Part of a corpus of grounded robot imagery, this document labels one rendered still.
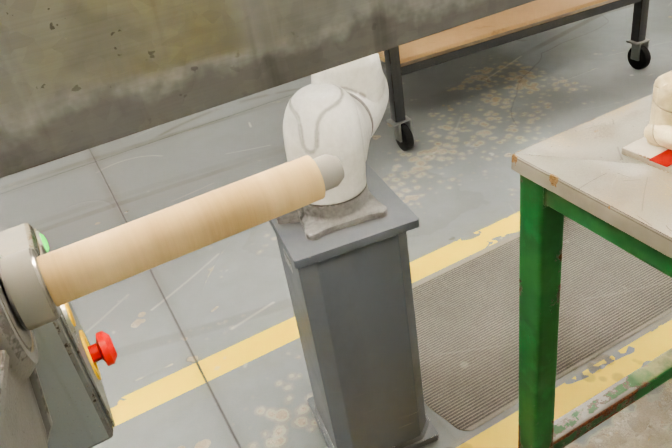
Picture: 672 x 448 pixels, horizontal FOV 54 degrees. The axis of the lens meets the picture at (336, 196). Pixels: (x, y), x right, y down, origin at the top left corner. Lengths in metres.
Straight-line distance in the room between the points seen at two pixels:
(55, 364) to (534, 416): 1.01
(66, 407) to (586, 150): 0.82
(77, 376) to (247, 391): 1.37
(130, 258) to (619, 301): 1.96
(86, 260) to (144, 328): 1.99
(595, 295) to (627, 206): 1.28
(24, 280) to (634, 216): 0.78
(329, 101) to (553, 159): 0.44
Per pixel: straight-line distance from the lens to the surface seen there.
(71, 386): 0.73
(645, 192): 1.03
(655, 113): 1.10
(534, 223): 1.15
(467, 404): 1.92
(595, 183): 1.04
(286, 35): 0.24
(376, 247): 1.38
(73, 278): 0.41
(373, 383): 1.62
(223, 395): 2.07
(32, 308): 0.41
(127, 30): 0.22
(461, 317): 2.16
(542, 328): 1.29
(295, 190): 0.43
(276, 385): 2.05
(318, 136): 1.27
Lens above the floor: 1.47
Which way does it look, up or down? 32 degrees down
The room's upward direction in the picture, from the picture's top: 9 degrees counter-clockwise
